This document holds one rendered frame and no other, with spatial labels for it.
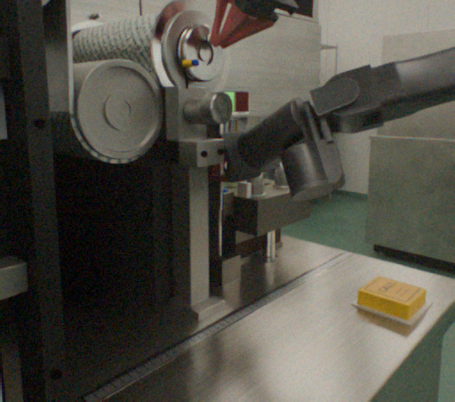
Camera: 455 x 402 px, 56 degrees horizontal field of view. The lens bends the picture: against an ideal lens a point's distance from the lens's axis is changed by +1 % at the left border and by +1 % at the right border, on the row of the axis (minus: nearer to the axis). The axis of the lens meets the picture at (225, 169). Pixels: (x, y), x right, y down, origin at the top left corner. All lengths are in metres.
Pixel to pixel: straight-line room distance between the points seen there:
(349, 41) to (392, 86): 5.03
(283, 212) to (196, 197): 0.22
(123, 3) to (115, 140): 0.47
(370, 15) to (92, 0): 4.76
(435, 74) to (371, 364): 0.33
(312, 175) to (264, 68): 0.78
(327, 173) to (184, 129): 0.19
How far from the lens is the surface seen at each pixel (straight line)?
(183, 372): 0.50
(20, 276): 0.37
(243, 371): 0.50
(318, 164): 0.52
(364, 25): 5.50
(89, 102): 0.51
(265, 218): 0.70
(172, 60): 0.57
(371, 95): 0.53
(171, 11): 0.59
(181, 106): 0.54
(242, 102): 1.17
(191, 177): 0.55
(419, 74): 0.55
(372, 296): 0.64
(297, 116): 0.54
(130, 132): 0.54
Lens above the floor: 1.19
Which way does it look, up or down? 9 degrees down
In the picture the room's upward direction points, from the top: straight up
